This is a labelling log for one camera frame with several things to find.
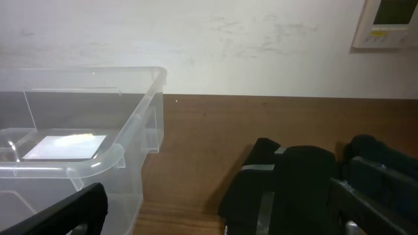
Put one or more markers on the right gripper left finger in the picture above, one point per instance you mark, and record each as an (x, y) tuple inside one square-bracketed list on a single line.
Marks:
[(81, 213)]

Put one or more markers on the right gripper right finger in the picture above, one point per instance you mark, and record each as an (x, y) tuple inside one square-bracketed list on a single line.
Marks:
[(347, 204)]

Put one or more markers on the black garment with tape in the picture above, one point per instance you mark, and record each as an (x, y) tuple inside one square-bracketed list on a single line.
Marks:
[(280, 190), (382, 173)]

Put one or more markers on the black rolled garment with tape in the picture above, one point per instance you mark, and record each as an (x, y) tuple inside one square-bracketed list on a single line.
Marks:
[(382, 173)]

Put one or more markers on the white label in bin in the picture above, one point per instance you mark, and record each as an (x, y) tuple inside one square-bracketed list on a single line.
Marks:
[(76, 146)]

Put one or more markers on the clear plastic storage bin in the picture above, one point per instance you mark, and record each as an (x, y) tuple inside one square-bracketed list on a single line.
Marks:
[(125, 104)]

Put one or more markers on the white wall control panel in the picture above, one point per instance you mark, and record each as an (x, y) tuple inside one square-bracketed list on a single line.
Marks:
[(387, 24)]

